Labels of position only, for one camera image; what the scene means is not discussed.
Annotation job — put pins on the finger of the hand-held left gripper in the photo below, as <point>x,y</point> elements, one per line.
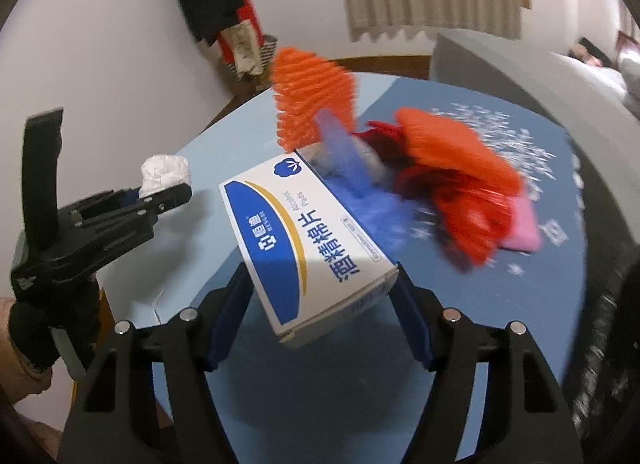
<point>165,200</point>
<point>131,195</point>

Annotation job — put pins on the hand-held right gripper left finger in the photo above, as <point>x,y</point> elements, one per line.
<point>227,324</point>

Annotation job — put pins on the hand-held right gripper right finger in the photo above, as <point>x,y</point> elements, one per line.
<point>412,329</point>

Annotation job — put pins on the white tissue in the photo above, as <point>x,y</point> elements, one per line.
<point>165,173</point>

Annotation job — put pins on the white and blue cardboard box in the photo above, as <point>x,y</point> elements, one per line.
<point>310,254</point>

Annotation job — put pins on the red foam net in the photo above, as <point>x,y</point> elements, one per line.
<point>470,224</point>

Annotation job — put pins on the orange clothes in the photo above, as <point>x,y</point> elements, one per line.
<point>310,93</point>

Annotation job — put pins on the red knitted cloth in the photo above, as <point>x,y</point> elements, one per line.
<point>387,148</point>

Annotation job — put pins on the black felt basket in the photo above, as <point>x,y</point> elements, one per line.
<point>605,344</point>

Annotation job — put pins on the person's left hand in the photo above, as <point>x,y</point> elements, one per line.
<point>30,339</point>

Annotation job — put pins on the blue mat with tree print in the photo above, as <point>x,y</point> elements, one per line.
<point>320,394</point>

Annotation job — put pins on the blue plastic bag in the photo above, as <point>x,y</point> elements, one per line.
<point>375,214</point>

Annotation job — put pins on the pink sponge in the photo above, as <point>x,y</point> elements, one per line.
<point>522,229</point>

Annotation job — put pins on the striped laundry basket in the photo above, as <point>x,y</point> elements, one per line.
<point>267,51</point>

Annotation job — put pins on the translucent blue plastic strip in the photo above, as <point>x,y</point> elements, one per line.
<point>342,148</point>

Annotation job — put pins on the red orange cloth pile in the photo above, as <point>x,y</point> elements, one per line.
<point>450,143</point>

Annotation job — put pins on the red hanging cloth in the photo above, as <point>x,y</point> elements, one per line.
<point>250,18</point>

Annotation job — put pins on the grey bed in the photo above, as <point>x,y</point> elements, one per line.
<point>525,78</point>

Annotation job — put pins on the pink cloth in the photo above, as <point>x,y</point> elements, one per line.
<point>584,53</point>

